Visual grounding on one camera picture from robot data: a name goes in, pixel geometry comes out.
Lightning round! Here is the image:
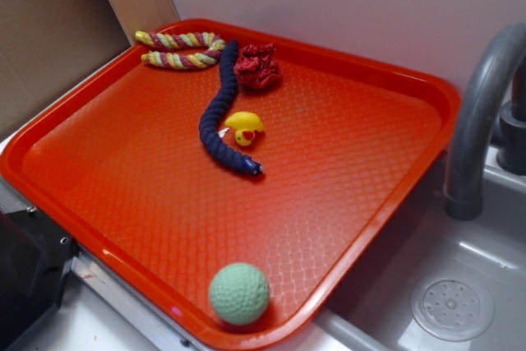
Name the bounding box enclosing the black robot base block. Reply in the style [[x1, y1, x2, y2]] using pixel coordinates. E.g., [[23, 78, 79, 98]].
[[1, 208, 76, 350]]

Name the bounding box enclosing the green dimpled ball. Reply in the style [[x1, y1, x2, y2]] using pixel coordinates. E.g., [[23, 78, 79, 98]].
[[209, 262, 270, 326]]

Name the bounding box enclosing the red plastic tray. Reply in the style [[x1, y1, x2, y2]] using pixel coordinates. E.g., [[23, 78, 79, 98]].
[[1, 20, 460, 350]]

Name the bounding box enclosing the yellow rubber duck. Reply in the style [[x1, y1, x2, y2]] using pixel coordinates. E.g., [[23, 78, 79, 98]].
[[225, 112, 265, 146]]

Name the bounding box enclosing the red crumpled fabric scrunchie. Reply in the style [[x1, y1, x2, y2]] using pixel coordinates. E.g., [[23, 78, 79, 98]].
[[233, 44, 282, 90]]

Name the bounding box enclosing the grey sink faucet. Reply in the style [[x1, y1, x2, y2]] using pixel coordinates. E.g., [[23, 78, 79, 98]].
[[444, 22, 525, 220]]

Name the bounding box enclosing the grey plastic sink basin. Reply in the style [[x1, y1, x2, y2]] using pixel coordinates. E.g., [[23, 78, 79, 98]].
[[314, 149, 526, 351]]

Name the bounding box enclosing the round sink drain cover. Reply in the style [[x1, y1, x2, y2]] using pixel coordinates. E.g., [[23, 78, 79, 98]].
[[410, 270, 495, 342]]

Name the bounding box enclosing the brown cardboard panel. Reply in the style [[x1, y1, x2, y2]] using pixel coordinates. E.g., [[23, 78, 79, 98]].
[[1, 0, 129, 137]]

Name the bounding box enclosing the navy blue braided rope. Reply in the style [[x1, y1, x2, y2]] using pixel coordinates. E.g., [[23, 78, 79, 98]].
[[199, 39, 265, 177]]

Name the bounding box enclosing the multicolour twisted rope toy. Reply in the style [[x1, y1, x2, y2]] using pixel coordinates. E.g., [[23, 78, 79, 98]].
[[134, 30, 226, 71]]

